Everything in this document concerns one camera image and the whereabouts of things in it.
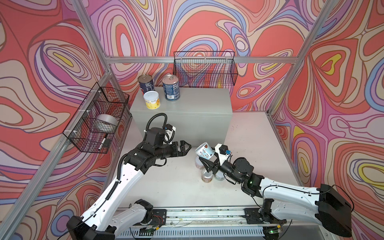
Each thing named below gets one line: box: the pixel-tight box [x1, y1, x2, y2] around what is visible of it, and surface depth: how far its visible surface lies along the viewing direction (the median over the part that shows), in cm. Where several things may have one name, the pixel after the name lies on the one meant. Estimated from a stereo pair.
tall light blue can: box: [162, 74, 180, 102], surface depth 75 cm
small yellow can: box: [143, 90, 161, 110], surface depth 74 cm
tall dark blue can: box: [137, 74, 155, 96], surface depth 75 cm
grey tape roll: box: [95, 114, 120, 134], surface depth 74 cm
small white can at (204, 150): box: [195, 142, 215, 160], surface depth 68 cm
